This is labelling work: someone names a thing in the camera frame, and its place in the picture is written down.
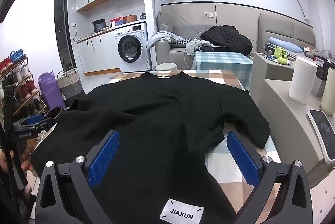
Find grey pillow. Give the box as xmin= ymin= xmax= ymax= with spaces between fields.
xmin=156 ymin=12 xmax=174 ymax=33

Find grey low cabinet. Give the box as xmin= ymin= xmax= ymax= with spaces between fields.
xmin=253 ymin=53 xmax=296 ymax=81

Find white lower cabinet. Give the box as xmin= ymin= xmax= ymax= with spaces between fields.
xmin=76 ymin=29 xmax=118 ymax=77

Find rows of shoes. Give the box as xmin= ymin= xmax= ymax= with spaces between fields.
xmin=0 ymin=49 xmax=46 ymax=117

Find green plush toy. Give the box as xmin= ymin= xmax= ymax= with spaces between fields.
xmin=273 ymin=46 xmax=288 ymax=65

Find woven laundry basket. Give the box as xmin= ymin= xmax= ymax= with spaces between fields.
xmin=56 ymin=67 xmax=86 ymax=100

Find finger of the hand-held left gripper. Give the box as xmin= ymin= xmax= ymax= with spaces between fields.
xmin=19 ymin=114 xmax=57 ymax=131

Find white round stool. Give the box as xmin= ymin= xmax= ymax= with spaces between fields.
xmin=156 ymin=63 xmax=178 ymax=72

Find black knit sweater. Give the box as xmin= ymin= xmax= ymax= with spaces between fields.
xmin=30 ymin=71 xmax=271 ymax=224

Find white crumpled clothes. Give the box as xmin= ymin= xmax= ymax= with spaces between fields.
xmin=185 ymin=39 xmax=214 ymax=56

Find checked tablecloth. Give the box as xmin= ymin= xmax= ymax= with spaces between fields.
xmin=34 ymin=70 xmax=283 ymax=224

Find person's left hand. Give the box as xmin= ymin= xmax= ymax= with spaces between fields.
xmin=0 ymin=147 xmax=34 ymax=175

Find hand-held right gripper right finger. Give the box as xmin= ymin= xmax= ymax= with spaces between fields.
xmin=226 ymin=131 xmax=313 ymax=224

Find shoe rack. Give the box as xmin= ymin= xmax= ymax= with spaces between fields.
xmin=0 ymin=55 xmax=49 ymax=122

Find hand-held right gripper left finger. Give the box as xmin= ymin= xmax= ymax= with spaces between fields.
xmin=35 ymin=130 xmax=121 ymax=224

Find black puffer jacket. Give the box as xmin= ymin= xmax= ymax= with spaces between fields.
xmin=200 ymin=25 xmax=253 ymax=55

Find light blue pillow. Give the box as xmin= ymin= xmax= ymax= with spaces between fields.
xmin=268 ymin=37 xmax=304 ymax=53

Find houndstooth cushion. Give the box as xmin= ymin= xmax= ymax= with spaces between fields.
xmin=170 ymin=38 xmax=193 ymax=45

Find grey ledge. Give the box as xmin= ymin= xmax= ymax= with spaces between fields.
xmin=263 ymin=78 xmax=335 ymax=177

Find grey blanket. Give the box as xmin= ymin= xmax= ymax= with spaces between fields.
xmin=304 ymin=47 xmax=335 ymax=60

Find white paper towel roll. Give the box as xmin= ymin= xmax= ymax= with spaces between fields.
xmin=289 ymin=57 xmax=318 ymax=105

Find dark door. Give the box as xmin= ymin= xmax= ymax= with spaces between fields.
xmin=54 ymin=0 xmax=75 ymax=73

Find white flat scale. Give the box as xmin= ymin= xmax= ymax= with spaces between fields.
xmin=307 ymin=109 xmax=335 ymax=164

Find beige sofa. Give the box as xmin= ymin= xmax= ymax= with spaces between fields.
xmin=154 ymin=11 xmax=254 ymax=71

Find purple bag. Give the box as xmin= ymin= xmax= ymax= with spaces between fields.
xmin=37 ymin=71 xmax=67 ymax=111

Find white washing machine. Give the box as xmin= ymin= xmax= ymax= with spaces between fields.
xmin=113 ymin=22 xmax=149 ymax=71

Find beige roll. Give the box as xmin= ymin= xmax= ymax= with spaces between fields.
xmin=321 ymin=71 xmax=335 ymax=116

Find black cardboard box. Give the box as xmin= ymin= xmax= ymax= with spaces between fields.
xmin=313 ymin=55 xmax=335 ymax=78

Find beige bed headboard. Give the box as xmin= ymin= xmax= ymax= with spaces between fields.
xmin=258 ymin=13 xmax=314 ymax=53

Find light grey garment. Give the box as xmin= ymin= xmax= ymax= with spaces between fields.
xmin=146 ymin=31 xmax=184 ymax=50

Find black cooking pot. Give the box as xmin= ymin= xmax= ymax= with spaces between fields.
xmin=92 ymin=19 xmax=106 ymax=33

